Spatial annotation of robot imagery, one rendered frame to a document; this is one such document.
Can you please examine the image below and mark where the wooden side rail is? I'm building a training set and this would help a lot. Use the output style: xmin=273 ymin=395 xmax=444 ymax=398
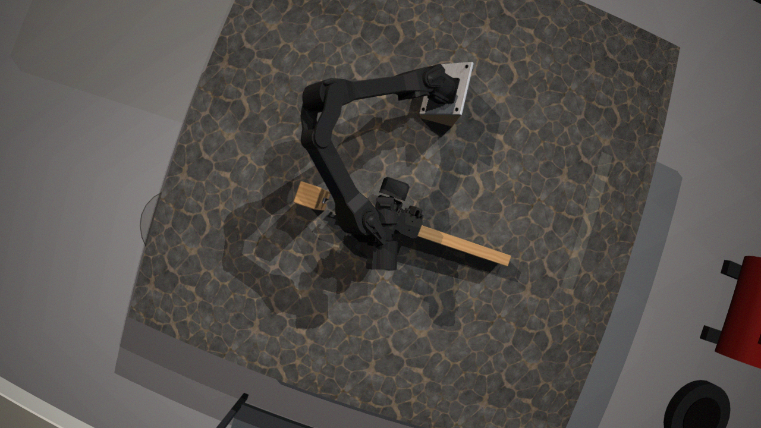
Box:
xmin=418 ymin=225 xmax=511 ymax=266

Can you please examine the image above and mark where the wooden post with slot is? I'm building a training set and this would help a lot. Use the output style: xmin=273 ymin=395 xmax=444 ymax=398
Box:
xmin=294 ymin=181 xmax=330 ymax=210

